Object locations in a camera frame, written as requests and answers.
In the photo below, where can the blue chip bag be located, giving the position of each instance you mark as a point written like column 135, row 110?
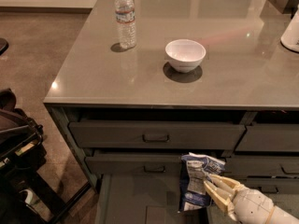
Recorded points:
column 194, row 169

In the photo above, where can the middle left grey drawer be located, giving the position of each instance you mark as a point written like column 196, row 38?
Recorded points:
column 137, row 163

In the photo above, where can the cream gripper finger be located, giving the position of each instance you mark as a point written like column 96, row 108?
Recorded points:
column 224, row 202
column 221, row 185

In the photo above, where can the top right grey drawer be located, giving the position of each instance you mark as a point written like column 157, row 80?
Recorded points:
column 270, row 138

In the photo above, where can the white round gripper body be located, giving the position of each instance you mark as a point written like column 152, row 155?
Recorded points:
column 253, row 203

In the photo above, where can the clear plastic water bottle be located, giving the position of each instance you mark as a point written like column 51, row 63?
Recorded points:
column 125, row 18

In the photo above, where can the grey counter cabinet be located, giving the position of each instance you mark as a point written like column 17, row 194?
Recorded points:
column 246, row 78

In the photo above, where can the bottom left open drawer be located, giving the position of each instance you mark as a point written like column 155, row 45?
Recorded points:
column 143, row 199

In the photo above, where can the top left grey drawer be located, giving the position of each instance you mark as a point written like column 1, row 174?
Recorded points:
column 156, row 134

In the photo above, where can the grey drawer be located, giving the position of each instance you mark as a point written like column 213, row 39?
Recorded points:
column 270, row 138
column 156, row 134
column 137, row 163
column 262, row 166
column 272, row 185

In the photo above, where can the bottom right grey drawer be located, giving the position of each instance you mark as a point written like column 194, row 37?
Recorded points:
column 272, row 185

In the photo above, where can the middle right grey drawer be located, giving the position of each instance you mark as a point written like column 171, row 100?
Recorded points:
column 262, row 166

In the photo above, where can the black round stool edge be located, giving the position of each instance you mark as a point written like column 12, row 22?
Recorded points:
column 3, row 45

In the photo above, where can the white bowl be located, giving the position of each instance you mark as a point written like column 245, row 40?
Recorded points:
column 184, row 55

